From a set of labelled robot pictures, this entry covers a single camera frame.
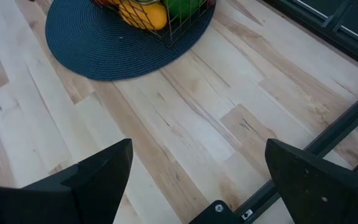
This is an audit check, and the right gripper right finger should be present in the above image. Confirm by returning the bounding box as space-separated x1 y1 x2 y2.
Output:
265 138 358 224

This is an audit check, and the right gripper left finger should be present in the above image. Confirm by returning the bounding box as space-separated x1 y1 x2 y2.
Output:
0 138 134 224

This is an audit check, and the orange-yellow fruit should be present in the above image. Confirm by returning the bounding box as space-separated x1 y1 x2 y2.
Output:
118 1 169 31

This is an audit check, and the dark green lime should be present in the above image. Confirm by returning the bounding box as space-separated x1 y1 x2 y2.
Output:
162 0 205 19

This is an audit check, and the round blue woven placemat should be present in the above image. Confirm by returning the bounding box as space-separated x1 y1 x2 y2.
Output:
45 0 216 82

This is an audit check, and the black aluminium rig frame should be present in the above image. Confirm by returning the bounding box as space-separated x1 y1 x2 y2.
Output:
188 0 358 224

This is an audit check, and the wire produce basket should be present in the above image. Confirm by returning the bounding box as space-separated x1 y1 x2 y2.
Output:
90 0 217 48

